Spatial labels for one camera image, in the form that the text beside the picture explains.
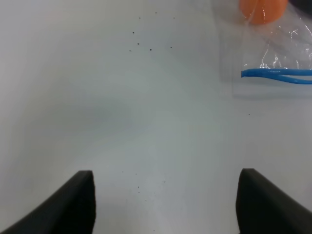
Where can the orange ball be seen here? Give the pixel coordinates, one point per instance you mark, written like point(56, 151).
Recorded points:
point(262, 11)

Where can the clear zip bag blue seal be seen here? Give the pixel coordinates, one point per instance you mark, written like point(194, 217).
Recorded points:
point(266, 61)

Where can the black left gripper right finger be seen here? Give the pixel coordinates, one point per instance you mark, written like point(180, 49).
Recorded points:
point(262, 208)

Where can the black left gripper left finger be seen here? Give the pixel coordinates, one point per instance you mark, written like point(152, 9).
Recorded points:
point(70, 210)

